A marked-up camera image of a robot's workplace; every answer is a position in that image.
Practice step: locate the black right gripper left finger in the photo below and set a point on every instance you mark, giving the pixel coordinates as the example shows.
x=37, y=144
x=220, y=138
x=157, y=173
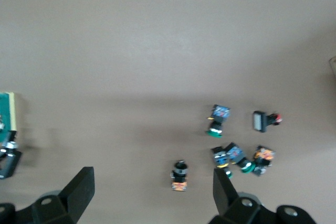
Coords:
x=76, y=197

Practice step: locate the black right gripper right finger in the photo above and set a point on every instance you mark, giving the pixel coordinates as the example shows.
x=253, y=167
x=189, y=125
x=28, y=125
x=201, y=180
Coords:
x=228, y=203

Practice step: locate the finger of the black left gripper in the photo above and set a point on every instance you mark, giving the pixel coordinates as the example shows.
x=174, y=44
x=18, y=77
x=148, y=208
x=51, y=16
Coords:
x=10, y=163

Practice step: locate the green load switch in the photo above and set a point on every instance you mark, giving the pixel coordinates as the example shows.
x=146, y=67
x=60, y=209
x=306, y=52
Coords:
x=6, y=108

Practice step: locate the green push button blue block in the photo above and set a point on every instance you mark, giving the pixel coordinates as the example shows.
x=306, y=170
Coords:
x=220, y=157
x=220, y=113
x=236, y=153

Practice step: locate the square black white push button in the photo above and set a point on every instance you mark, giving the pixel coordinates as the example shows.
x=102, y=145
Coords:
x=260, y=121

